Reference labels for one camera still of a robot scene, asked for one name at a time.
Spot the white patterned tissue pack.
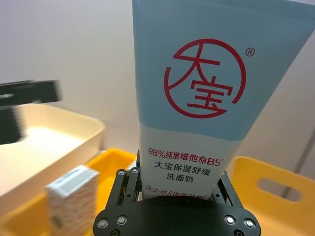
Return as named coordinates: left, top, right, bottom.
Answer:
left=45, top=165, right=100, bottom=236

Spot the blue and white cleanser tube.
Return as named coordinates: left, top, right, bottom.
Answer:
left=131, top=0, right=315, bottom=200

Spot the cream plastic tray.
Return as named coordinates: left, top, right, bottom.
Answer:
left=0, top=104, right=106, bottom=212

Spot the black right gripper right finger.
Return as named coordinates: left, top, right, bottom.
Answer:
left=208, top=171, right=262, bottom=236

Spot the yellow plastic basket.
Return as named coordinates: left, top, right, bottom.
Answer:
left=0, top=147, right=315, bottom=236

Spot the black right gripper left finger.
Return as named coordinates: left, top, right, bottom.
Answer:
left=93, top=149, right=143, bottom=236

